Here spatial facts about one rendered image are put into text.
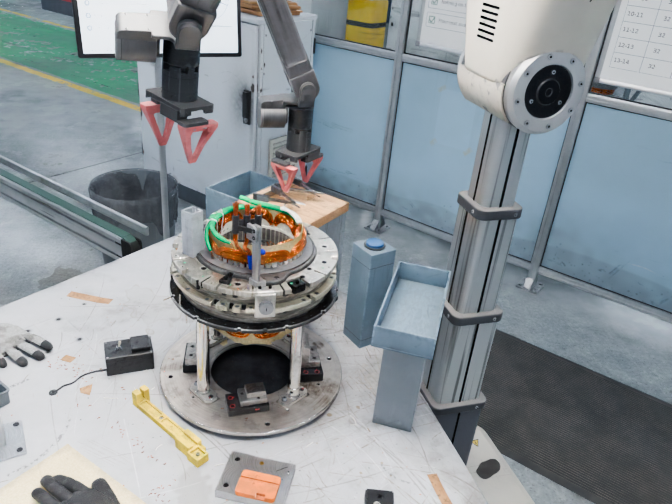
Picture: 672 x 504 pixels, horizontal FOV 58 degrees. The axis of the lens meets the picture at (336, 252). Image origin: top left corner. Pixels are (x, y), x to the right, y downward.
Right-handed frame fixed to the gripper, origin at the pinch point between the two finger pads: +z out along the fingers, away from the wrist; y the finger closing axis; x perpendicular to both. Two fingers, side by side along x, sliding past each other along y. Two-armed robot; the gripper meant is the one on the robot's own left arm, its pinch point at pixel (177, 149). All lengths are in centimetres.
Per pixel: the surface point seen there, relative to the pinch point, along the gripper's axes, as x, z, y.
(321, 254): 21.5, 18.6, 17.9
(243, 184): 42, 28, -28
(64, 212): 26, 63, -94
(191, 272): -1.5, 20.2, 7.7
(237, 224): 1.9, 8.0, 14.7
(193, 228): 1.9, 14.4, 3.2
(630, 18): 233, -18, -6
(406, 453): 21, 48, 48
